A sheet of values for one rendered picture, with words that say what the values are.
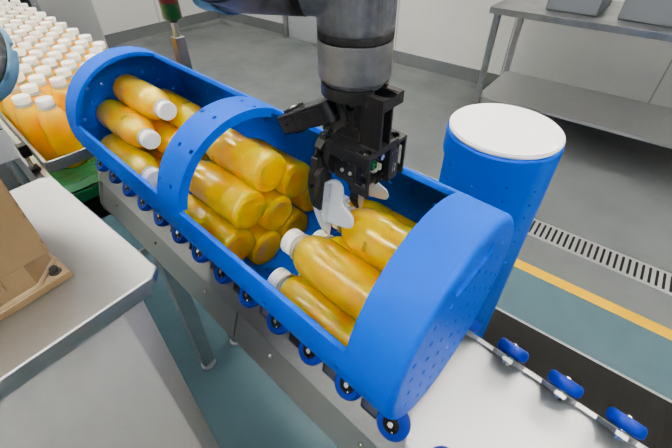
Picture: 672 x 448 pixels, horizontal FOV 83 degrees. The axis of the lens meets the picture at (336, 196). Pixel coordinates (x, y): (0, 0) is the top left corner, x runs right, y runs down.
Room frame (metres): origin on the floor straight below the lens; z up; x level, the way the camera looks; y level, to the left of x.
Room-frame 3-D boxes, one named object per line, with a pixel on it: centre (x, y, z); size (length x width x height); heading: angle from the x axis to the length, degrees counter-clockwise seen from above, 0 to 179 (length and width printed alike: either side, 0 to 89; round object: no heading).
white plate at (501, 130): (0.86, -0.43, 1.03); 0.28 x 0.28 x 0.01
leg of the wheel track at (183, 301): (0.79, 0.52, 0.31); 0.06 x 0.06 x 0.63; 48
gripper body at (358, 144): (0.38, -0.03, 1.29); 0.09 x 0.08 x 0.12; 48
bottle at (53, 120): (0.91, 0.74, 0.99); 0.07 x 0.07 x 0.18
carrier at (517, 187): (0.86, -0.43, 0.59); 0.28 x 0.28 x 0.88
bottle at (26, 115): (0.92, 0.81, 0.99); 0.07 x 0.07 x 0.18
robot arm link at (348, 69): (0.39, -0.02, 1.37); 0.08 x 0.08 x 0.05
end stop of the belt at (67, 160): (0.94, 0.58, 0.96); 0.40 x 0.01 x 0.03; 138
